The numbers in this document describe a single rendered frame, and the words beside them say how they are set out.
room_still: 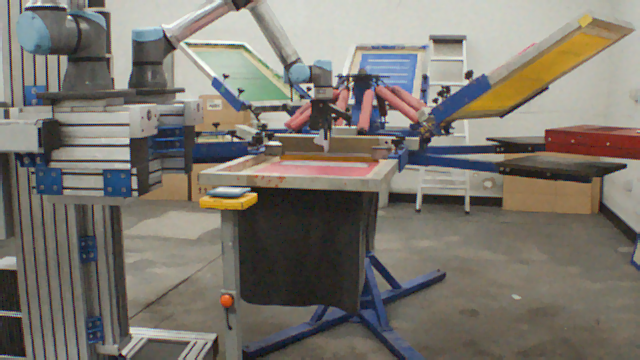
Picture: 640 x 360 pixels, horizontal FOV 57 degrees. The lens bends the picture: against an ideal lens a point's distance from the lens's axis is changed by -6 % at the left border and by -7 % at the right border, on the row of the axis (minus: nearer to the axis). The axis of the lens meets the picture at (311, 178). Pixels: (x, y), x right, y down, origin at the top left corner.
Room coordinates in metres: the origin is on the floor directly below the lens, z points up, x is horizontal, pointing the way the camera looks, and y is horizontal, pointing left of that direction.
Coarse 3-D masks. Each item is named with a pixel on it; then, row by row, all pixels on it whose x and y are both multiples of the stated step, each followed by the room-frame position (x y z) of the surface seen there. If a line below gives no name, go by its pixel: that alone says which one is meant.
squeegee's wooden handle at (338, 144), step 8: (280, 136) 2.50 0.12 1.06; (288, 136) 2.50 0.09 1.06; (296, 136) 2.49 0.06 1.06; (304, 136) 2.48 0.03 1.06; (312, 136) 2.48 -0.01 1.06; (336, 136) 2.46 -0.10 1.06; (344, 136) 2.46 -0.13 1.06; (288, 144) 2.50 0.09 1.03; (296, 144) 2.49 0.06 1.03; (304, 144) 2.48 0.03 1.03; (312, 144) 2.47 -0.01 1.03; (336, 144) 2.45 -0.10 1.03; (344, 144) 2.44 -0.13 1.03; (352, 144) 2.43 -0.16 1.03; (360, 144) 2.43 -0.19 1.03; (368, 144) 2.42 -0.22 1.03; (376, 144) 2.41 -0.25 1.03; (320, 152) 2.46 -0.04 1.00; (328, 152) 2.46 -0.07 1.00; (336, 152) 2.45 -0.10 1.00; (344, 152) 2.44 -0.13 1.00; (352, 152) 2.43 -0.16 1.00; (360, 152) 2.43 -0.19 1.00; (368, 152) 2.42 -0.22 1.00
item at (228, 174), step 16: (240, 160) 2.26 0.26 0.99; (256, 160) 2.40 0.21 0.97; (208, 176) 1.95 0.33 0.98; (224, 176) 1.94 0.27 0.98; (240, 176) 1.92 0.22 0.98; (256, 176) 1.91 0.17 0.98; (272, 176) 1.90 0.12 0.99; (288, 176) 1.89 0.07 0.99; (304, 176) 1.88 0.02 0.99; (320, 176) 1.87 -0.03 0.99; (336, 176) 1.87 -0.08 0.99; (352, 176) 1.87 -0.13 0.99; (384, 176) 1.90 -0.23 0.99
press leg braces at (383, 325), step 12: (372, 264) 3.37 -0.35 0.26; (372, 276) 3.14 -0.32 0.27; (384, 276) 3.44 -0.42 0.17; (372, 288) 3.08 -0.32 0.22; (396, 288) 3.51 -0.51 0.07; (372, 300) 3.06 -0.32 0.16; (324, 312) 3.06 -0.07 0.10; (384, 312) 2.99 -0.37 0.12; (312, 324) 2.99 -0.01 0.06; (384, 324) 2.94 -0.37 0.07
